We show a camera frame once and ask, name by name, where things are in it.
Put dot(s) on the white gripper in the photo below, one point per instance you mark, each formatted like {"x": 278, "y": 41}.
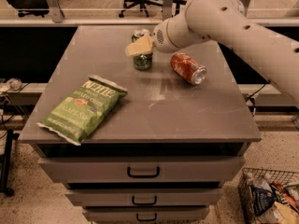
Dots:
{"x": 159, "y": 41}

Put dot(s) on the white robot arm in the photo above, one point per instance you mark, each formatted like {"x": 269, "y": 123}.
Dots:
{"x": 275, "y": 57}

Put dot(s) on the red soda can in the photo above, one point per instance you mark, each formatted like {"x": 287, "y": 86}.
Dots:
{"x": 188, "y": 68}

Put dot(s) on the green jalapeno chip bag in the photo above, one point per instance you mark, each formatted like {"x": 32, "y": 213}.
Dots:
{"x": 80, "y": 113}

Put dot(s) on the grey drawer cabinet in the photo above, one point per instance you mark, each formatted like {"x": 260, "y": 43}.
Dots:
{"x": 196, "y": 135}

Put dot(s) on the cluttered side shelf left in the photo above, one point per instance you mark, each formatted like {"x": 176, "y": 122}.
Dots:
{"x": 19, "y": 98}

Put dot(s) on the black stand leg left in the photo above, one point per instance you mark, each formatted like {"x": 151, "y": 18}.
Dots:
{"x": 5, "y": 162}

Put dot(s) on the blue snack bag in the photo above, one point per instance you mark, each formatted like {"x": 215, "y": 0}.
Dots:
{"x": 263, "y": 199}

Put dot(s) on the top drawer black handle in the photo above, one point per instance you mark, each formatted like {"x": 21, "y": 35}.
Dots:
{"x": 139, "y": 173}

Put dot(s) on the drawer black handle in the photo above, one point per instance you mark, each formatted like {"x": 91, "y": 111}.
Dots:
{"x": 139, "y": 173}
{"x": 142, "y": 201}
{"x": 146, "y": 217}

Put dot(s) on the middle drawer black handle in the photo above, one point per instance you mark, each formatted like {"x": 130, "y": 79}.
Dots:
{"x": 142, "y": 201}

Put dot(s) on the bottom drawer black handle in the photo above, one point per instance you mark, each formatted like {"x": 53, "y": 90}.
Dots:
{"x": 146, "y": 217}

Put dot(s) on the wire basket with snacks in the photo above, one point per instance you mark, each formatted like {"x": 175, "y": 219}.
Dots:
{"x": 259, "y": 188}

